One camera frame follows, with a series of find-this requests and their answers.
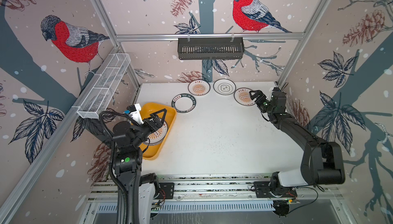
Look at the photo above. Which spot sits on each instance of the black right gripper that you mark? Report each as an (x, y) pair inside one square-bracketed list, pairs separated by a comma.
[(260, 100)]

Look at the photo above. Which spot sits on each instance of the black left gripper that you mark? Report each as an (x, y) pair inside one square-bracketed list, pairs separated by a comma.
[(155, 120)]

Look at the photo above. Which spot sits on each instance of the orange sunburst plate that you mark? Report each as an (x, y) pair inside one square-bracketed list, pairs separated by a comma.
[(242, 97), (157, 137), (199, 88)]

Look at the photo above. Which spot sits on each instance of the green rim plate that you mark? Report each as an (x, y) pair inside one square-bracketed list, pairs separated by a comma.
[(184, 103)]

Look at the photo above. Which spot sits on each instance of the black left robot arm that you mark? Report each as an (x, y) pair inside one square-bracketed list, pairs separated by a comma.
[(127, 132)]

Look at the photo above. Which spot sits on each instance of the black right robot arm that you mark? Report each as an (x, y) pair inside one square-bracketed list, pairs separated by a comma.
[(322, 162)]

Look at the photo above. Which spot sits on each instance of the yellow plastic bin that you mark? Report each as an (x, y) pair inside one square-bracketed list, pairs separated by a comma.
[(153, 151)]

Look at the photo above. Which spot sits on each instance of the white black motif plate back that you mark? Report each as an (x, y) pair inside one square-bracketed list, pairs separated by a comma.
[(224, 87)]

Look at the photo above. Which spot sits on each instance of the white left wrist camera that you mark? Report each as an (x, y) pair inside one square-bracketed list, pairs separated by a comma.
[(133, 111)]

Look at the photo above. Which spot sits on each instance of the white mesh wire shelf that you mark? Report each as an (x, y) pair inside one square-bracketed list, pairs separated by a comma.
[(101, 94)]

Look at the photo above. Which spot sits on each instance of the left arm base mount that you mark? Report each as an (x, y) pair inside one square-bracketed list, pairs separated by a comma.
[(166, 191)]

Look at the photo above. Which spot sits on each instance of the aluminium frame crossbar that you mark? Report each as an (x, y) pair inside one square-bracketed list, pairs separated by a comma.
[(245, 36)]

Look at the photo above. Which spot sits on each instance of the black hanging wire basket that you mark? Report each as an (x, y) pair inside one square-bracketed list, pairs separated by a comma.
[(223, 48)]

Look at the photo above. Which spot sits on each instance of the aluminium rail bed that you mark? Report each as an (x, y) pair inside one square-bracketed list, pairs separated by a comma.
[(236, 188)]

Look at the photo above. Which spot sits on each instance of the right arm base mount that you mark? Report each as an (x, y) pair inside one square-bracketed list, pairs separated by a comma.
[(265, 189)]

